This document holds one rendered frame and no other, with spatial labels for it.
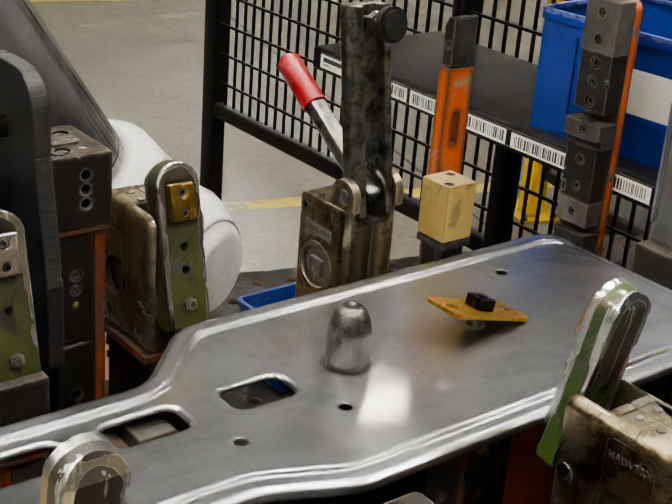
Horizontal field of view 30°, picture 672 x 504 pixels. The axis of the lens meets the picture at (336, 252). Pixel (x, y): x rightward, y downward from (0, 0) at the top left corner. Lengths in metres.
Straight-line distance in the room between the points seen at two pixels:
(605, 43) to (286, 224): 2.60
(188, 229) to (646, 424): 0.38
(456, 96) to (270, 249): 2.51
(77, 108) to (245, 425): 0.44
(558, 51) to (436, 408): 0.58
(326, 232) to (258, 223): 2.70
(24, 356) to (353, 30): 0.36
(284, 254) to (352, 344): 2.68
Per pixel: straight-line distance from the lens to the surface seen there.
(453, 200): 1.07
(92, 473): 0.61
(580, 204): 1.27
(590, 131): 1.25
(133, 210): 0.97
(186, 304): 0.96
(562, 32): 1.34
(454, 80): 1.09
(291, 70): 1.10
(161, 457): 0.79
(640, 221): 3.55
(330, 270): 1.06
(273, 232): 3.69
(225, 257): 1.28
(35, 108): 0.88
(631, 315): 0.79
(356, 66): 1.01
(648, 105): 1.29
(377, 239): 1.06
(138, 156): 1.24
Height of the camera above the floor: 1.43
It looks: 23 degrees down
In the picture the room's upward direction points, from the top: 5 degrees clockwise
